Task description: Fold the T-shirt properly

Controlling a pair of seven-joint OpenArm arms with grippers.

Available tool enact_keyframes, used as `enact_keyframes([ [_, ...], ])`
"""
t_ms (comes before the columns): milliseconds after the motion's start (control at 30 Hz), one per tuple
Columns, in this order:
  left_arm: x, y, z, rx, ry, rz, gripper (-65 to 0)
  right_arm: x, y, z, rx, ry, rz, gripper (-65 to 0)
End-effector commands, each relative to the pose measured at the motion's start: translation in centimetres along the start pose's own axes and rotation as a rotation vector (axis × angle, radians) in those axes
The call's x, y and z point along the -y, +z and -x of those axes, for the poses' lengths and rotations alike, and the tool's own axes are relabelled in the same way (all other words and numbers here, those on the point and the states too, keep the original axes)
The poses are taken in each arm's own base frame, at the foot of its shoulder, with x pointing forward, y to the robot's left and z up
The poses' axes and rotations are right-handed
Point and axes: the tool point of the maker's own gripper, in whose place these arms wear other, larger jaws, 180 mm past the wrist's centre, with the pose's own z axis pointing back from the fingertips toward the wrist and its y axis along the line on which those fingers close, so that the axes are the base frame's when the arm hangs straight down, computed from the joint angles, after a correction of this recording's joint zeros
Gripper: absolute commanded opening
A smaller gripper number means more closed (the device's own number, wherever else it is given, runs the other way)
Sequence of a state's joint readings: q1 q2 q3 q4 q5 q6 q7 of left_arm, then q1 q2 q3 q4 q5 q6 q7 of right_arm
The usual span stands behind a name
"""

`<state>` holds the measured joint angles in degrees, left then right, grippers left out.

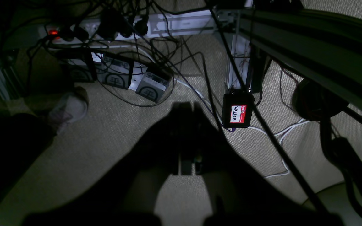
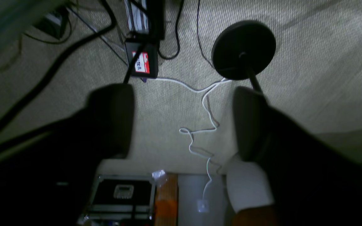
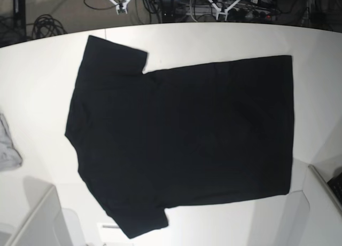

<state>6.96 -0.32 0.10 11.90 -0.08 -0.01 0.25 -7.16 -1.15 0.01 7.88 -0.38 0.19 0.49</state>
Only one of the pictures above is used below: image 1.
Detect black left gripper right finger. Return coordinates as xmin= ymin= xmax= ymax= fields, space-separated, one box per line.
xmin=194 ymin=102 xmax=343 ymax=226

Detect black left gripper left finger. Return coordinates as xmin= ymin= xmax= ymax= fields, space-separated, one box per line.
xmin=24 ymin=102 xmax=181 ymax=226

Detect black box with name sticker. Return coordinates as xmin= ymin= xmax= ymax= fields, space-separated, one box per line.
xmin=222 ymin=90 xmax=254 ymax=129

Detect white sneaker shoe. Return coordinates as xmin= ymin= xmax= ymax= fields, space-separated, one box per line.
xmin=47 ymin=86 xmax=89 ymax=135

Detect grey power adapter brick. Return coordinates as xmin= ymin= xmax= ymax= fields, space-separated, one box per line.
xmin=135 ymin=67 xmax=171 ymax=103

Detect white power strip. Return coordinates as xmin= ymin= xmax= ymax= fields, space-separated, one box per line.
xmin=36 ymin=10 xmax=215 ymax=47

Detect white cable on floor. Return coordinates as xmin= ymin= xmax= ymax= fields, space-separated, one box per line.
xmin=131 ymin=47 xmax=310 ymax=179

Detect aluminium table frame leg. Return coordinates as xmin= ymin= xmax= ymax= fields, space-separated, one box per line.
xmin=216 ymin=10 xmax=272 ymax=94

